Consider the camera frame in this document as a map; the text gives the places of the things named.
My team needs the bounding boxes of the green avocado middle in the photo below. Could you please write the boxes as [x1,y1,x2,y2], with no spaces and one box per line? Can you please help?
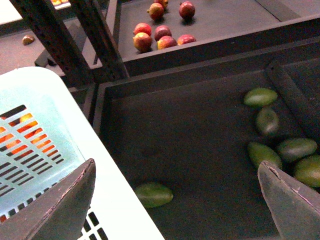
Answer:
[255,107,280,136]

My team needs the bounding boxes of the black tray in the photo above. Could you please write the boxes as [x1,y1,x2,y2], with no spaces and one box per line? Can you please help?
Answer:
[93,38,320,240]
[106,0,320,77]

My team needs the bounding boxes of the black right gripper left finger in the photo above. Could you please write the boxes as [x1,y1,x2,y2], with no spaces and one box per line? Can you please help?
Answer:
[0,158,96,240]

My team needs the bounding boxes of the green avocado lower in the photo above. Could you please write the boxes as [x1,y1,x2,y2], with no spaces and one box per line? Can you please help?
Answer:
[276,138,318,163]

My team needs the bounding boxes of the black front left tray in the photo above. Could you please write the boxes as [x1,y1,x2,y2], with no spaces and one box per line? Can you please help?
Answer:
[93,38,320,240]

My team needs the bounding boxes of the black shelf upright post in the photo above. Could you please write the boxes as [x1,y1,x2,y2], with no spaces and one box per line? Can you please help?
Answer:
[70,0,128,82]
[10,0,94,87]

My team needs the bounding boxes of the black rear left tray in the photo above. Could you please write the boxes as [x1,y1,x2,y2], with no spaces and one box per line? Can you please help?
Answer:
[106,0,320,77]

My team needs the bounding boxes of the black shelf upright post right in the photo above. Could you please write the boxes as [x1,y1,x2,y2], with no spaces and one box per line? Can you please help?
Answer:
[70,0,128,82]

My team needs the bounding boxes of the light blue plastic basket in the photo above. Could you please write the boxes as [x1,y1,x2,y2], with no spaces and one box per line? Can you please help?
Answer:
[0,66,162,240]

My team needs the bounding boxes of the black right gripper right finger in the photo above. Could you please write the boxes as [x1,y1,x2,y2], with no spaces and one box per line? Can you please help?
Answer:
[257,161,320,240]

